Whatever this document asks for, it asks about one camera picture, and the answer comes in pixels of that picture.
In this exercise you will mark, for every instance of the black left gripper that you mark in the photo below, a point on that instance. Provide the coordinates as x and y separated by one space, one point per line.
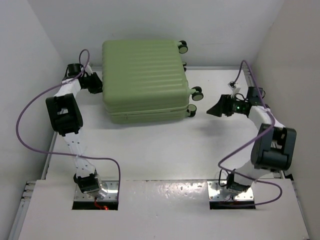
97 86

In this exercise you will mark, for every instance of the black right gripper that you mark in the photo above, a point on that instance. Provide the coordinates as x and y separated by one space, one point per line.
223 106

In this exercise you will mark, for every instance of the green suitcase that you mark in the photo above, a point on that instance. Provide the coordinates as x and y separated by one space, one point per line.
144 80

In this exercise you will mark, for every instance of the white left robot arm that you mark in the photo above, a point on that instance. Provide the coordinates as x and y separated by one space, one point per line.
66 119

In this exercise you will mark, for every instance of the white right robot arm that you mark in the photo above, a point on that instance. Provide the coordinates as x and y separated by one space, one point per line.
273 147

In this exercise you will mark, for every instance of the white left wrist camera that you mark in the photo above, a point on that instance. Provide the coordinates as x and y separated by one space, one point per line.
88 70

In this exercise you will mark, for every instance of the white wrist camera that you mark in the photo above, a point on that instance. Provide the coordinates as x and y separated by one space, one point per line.
234 87
88 70

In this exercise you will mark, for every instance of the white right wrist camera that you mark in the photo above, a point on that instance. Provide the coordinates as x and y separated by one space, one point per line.
234 87

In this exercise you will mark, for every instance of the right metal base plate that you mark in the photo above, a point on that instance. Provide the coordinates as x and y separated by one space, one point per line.
217 193

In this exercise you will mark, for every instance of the metal base plate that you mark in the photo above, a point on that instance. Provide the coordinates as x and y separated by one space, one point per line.
217 193
108 193

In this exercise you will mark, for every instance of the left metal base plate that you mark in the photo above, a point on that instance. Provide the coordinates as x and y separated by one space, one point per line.
108 193

